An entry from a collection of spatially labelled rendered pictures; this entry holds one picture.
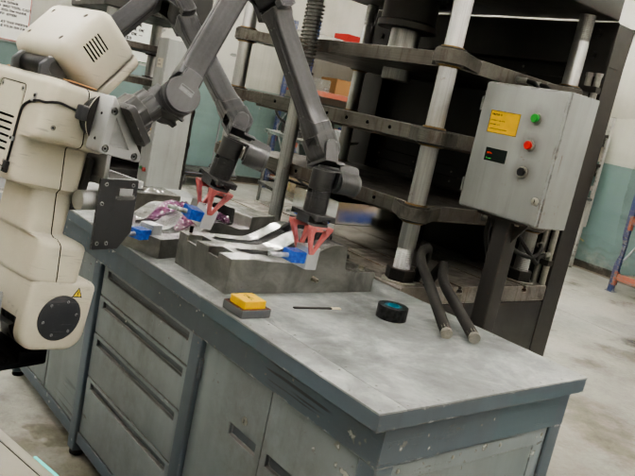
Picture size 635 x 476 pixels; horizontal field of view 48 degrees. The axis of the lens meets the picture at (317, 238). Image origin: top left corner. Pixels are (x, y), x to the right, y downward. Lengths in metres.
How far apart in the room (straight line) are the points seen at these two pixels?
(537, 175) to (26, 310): 1.42
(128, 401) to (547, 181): 1.38
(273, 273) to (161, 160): 4.47
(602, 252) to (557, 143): 6.96
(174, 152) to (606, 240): 5.24
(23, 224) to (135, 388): 0.73
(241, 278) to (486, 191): 0.88
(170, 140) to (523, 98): 4.36
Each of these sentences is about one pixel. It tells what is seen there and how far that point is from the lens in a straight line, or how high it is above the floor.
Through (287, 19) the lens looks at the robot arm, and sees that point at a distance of 1.73.
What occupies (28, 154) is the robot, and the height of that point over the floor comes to 1.08.
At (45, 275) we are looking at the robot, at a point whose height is 0.83.
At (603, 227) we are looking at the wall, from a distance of 9.11.
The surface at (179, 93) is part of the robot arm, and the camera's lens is 1.50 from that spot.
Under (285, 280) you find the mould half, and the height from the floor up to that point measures 0.84.
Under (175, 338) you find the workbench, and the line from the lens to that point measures 1.95.
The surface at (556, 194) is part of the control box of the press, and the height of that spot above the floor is 1.18.
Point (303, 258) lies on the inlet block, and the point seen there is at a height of 0.93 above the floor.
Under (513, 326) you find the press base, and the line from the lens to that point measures 2.85.
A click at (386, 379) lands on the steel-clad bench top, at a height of 0.80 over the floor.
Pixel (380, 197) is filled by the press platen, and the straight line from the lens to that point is 2.49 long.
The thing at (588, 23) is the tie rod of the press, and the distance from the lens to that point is 2.86.
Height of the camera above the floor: 1.29
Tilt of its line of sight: 11 degrees down
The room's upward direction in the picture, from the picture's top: 12 degrees clockwise
